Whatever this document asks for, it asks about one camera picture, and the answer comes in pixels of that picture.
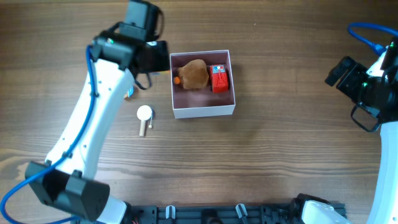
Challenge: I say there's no orange blue duck toy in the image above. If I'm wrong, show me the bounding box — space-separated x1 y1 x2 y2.
124 87 134 100

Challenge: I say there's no brown plush toy with carrot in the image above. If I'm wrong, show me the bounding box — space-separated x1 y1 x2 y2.
173 59 210 90

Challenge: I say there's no white wooden rattle drum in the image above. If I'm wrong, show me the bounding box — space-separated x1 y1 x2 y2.
137 105 153 137

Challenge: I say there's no red toy fire truck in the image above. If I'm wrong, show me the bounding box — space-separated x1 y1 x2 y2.
210 65 229 93

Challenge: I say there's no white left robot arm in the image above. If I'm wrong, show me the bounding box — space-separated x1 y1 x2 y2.
25 22 170 223

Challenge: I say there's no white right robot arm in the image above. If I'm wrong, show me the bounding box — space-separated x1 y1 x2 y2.
325 37 397 223

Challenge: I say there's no white box pink interior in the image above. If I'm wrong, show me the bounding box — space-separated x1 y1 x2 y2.
170 50 236 119

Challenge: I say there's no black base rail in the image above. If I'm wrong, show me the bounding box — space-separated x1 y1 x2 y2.
131 203 304 224

